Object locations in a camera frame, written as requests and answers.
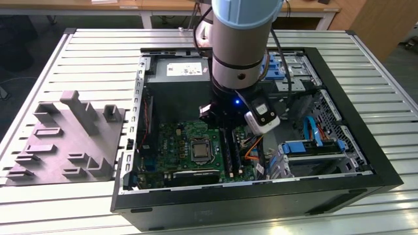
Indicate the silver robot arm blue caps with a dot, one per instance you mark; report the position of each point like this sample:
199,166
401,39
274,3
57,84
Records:
238,49

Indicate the grey power supply unit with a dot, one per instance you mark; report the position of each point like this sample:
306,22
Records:
178,98

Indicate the silver CPU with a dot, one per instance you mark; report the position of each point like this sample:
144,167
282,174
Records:
200,150

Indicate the green motherboard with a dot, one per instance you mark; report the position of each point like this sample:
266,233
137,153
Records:
170,139

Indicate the silver optical drive cage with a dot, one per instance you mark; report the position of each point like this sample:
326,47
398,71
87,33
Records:
298,85

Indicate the hard disk in blue carrier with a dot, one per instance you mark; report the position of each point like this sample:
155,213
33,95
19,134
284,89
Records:
295,147

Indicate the black graphics card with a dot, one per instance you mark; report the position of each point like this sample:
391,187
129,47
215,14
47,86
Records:
195,177

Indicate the silver disk bay cage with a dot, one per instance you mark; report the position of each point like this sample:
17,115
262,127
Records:
312,158

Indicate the black PC case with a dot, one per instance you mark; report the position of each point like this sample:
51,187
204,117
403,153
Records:
228,203

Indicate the blue VGA port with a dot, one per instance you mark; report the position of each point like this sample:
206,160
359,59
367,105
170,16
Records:
133,178

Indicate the grey parts rack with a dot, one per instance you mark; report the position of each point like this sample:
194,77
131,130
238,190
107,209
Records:
75,137

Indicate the wooden cabinet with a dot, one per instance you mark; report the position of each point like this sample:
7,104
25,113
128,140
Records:
375,22

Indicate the black chair base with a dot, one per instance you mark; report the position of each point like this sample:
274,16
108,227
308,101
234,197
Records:
411,42

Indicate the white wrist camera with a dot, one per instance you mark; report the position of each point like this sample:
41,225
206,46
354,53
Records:
264,122

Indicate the blue plastic drive bracket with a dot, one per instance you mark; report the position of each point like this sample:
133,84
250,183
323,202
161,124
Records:
272,73

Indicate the wooden desk white frame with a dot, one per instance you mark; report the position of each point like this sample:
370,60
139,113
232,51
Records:
97,6

